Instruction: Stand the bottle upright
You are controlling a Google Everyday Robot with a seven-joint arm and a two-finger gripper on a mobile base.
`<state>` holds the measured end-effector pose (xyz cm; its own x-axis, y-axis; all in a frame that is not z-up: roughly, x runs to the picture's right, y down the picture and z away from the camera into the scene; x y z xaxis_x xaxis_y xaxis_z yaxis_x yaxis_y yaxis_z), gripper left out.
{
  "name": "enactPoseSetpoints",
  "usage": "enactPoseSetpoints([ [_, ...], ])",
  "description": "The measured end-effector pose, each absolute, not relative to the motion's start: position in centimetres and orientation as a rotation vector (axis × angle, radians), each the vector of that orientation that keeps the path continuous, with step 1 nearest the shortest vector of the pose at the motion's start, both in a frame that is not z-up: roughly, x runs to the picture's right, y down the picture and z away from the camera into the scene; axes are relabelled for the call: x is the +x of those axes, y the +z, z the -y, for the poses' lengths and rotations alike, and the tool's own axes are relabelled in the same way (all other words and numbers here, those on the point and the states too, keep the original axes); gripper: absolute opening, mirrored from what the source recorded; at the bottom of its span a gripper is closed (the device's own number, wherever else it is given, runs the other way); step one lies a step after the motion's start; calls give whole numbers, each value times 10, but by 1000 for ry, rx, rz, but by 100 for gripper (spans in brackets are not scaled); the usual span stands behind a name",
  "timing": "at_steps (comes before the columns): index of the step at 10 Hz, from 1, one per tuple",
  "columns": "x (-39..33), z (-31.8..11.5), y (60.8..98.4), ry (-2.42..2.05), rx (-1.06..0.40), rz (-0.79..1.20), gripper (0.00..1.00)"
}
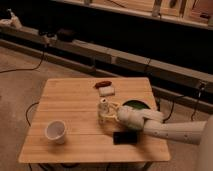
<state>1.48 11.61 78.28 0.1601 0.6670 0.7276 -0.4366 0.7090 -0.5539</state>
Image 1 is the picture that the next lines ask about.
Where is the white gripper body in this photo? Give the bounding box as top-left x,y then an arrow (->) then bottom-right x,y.
117,106 -> 164,130

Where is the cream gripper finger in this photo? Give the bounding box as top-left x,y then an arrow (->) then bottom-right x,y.
109,103 -> 121,111
102,115 -> 119,122

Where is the small clear bottle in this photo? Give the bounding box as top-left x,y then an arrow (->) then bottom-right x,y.
98,98 -> 109,124

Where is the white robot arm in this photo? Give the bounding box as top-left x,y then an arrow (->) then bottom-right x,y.
99,105 -> 213,171

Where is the white spray bottle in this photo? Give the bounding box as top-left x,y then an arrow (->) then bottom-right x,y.
8,9 -> 22,29

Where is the green plate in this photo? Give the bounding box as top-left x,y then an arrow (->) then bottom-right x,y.
123,100 -> 149,110

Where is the black rectangular phone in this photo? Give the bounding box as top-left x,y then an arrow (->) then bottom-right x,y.
113,132 -> 138,145

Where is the red-brown sausage toy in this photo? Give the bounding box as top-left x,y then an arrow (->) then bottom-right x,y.
94,81 -> 112,89

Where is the wooden table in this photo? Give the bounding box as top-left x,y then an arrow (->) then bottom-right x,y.
19,78 -> 170,163

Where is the white paper cup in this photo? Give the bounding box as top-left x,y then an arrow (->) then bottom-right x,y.
45,120 -> 66,144

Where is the black round object on ledge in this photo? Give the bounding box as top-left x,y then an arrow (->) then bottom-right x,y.
57,29 -> 75,42

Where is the black cable right side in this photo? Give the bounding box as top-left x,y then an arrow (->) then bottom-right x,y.
190,83 -> 206,122

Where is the black floor cable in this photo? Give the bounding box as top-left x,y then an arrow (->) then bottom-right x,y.
0,43 -> 48,75

